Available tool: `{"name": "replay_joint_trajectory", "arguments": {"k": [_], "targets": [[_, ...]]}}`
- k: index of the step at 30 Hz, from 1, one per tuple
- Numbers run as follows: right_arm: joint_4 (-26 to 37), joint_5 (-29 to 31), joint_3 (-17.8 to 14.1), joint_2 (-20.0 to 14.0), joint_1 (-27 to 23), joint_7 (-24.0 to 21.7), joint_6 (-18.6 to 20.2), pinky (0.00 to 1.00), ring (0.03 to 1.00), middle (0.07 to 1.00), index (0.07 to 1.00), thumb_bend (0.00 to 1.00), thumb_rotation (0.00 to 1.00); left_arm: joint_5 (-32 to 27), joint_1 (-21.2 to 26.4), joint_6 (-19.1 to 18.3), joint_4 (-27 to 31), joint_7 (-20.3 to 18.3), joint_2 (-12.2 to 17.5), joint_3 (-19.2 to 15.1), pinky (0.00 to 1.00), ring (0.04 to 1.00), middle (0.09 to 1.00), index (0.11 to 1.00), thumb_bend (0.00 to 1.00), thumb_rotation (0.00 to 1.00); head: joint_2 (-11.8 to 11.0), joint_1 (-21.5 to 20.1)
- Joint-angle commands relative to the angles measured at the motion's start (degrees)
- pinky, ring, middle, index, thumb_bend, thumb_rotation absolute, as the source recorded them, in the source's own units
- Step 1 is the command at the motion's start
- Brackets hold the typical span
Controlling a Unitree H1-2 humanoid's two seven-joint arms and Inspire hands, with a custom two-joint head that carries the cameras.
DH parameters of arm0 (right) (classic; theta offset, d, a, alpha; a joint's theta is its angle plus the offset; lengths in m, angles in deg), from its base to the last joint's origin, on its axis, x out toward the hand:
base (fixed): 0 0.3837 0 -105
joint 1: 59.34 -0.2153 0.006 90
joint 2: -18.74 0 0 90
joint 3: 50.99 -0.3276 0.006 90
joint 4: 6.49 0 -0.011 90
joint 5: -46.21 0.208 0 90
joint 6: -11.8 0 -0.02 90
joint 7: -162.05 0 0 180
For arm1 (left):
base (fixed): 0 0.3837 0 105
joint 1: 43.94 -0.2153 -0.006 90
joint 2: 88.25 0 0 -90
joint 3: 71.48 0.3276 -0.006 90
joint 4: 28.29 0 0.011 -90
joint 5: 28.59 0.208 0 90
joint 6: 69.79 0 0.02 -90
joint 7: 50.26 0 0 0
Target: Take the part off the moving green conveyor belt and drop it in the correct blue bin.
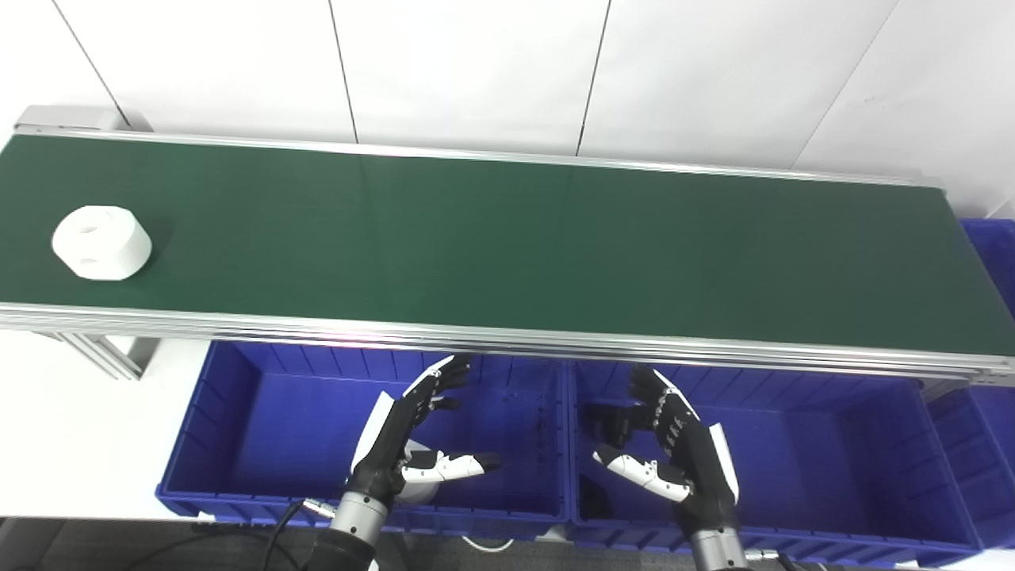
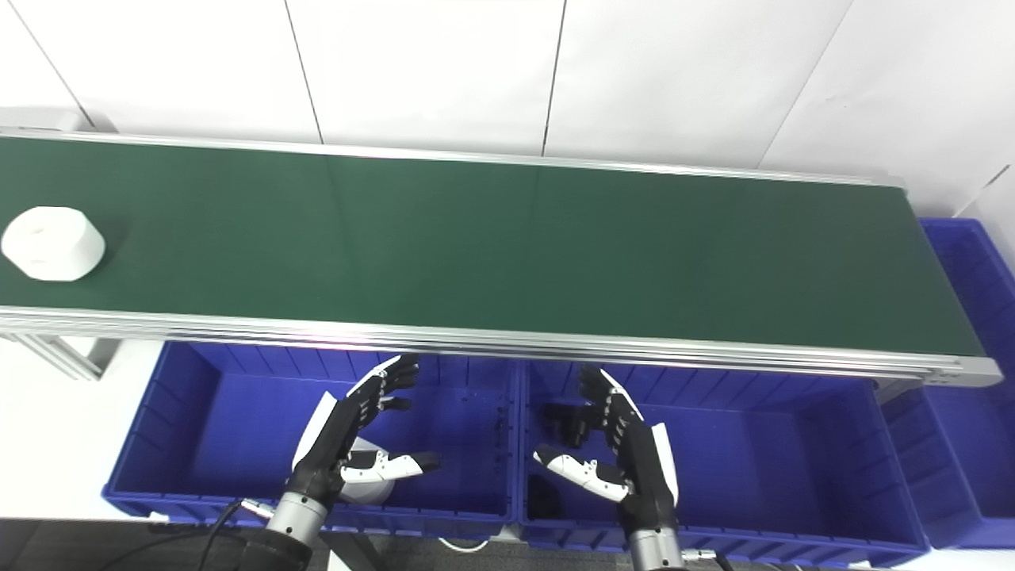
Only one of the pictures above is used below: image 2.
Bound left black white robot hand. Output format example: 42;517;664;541
287;354;442;508

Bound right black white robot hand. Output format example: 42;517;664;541
533;365;680;534

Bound white round plastic part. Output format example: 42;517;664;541
2;206;106;282
339;436;399;507

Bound black plastic part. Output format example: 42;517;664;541
543;403;592;450

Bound blue plastic bin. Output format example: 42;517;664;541
101;341;522;542
515;361;930;568
880;218;1015;550

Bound green conveyor belt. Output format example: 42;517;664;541
0;136;986;358
0;127;1004;389

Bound aluminium conveyor support leg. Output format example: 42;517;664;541
0;333;121;382

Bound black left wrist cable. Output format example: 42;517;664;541
194;497;275;571

